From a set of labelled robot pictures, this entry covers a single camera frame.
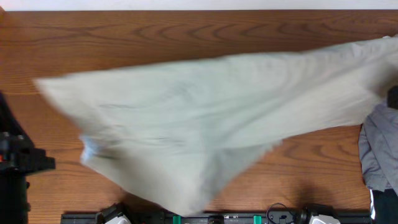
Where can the khaki green shorts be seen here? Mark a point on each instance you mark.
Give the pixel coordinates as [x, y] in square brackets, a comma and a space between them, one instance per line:
[176, 133]

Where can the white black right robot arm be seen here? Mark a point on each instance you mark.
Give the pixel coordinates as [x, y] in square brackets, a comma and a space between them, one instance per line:
[392, 97]

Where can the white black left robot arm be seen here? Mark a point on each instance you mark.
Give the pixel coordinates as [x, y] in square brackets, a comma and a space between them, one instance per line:
[19, 158]

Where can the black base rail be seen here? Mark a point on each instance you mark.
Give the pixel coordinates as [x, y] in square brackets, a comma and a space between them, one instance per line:
[275, 214]

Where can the dark garment at edge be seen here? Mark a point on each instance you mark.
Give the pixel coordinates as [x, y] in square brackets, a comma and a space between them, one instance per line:
[385, 206]

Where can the grey shorts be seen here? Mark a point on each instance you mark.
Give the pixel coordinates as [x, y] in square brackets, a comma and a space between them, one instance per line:
[378, 148]

